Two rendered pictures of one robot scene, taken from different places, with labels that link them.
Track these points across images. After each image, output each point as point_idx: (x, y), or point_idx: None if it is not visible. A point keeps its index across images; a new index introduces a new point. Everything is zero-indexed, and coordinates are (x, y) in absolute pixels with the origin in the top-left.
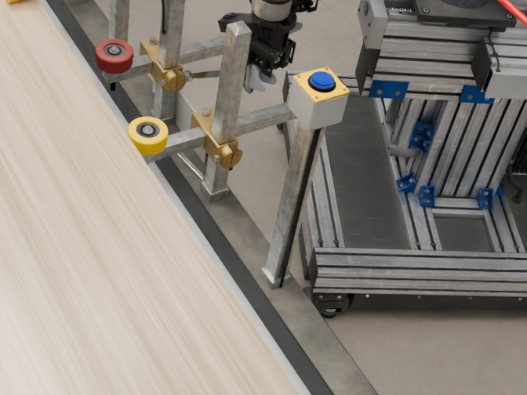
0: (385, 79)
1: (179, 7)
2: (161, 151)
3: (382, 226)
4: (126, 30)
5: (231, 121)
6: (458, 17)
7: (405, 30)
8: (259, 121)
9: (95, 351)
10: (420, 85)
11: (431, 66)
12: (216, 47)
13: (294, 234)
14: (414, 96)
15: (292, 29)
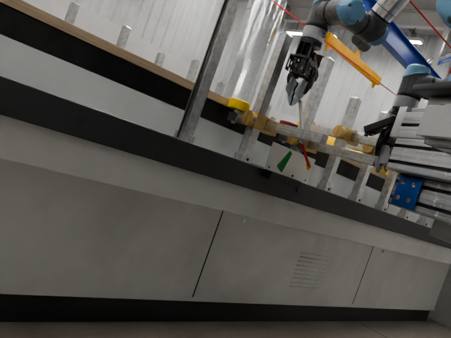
0: (393, 167)
1: (314, 92)
2: (237, 115)
3: None
4: (330, 170)
5: (261, 96)
6: (437, 82)
7: (414, 117)
8: (284, 125)
9: None
10: (427, 198)
11: (425, 154)
12: (333, 146)
13: (194, 85)
14: (421, 210)
15: (384, 159)
